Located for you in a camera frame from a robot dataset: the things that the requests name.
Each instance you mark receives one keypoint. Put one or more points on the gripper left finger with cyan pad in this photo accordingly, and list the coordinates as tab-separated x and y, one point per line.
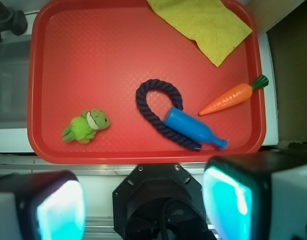
42	206

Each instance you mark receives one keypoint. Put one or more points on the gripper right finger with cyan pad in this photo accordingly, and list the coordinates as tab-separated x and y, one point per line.
257	196

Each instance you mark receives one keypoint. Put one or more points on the orange toy carrot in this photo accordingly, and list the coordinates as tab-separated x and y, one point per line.
234	96

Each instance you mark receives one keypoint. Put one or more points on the green plush toy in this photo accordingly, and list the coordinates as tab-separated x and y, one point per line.
83	128

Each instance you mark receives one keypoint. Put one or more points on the blue toy bottle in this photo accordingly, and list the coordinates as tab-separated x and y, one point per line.
192	128

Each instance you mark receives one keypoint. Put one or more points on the red plastic tray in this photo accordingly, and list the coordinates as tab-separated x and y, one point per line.
94	54

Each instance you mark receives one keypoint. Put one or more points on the grey sink basin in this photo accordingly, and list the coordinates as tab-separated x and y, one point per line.
14	80

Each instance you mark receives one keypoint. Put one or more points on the yellow cloth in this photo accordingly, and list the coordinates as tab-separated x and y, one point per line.
216	30

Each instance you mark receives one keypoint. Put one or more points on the black faucet knob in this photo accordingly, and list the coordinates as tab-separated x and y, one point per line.
12	20

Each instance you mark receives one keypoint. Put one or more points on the aluminium rail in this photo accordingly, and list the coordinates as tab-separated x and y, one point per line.
24	164

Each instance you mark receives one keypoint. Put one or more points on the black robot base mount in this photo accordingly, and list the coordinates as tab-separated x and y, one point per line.
160	202

